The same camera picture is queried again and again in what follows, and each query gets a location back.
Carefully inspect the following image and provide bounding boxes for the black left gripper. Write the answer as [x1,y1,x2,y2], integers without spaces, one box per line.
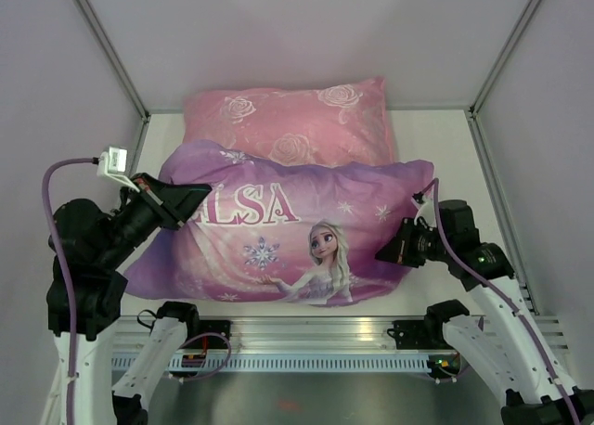
[98,169,212,266]

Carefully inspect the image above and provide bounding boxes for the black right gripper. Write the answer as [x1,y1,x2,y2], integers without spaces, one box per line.
[375,216,452,267]

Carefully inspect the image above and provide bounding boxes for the purple Elsa pillowcase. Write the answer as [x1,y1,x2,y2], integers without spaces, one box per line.
[124,141,433,307]

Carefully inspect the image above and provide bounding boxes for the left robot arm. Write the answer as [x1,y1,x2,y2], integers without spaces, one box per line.
[46,174,212,424]

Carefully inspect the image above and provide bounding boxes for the pink rose-patterned pillow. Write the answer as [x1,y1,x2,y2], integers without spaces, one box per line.
[183,77,396,167]

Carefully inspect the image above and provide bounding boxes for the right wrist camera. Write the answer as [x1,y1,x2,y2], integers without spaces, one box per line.
[413,192,437,227]

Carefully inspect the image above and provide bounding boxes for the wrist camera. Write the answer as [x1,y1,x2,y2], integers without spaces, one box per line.
[97,146,139,192]
[413,192,437,227]

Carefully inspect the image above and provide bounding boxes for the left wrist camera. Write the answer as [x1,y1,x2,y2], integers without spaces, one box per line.
[97,146,139,192]

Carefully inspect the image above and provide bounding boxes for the aluminium front rail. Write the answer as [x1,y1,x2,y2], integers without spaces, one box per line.
[114,316,569,354]

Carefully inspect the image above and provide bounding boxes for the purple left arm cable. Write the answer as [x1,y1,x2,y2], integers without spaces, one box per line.
[42,158,101,425]

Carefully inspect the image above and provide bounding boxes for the white slotted cable duct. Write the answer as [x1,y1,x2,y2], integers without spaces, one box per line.
[110,353,442,374]

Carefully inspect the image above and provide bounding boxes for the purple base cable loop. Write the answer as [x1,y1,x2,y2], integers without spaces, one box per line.
[175,331,236,382]

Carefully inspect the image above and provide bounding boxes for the left aluminium frame post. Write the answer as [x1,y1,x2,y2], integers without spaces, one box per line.
[72,0,149,122]

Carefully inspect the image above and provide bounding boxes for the aluminium frame post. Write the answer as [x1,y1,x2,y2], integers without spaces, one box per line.
[467,0,544,119]
[72,0,149,122]

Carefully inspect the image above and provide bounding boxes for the right aluminium frame post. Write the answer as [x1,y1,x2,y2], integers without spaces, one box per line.
[467,0,544,119]

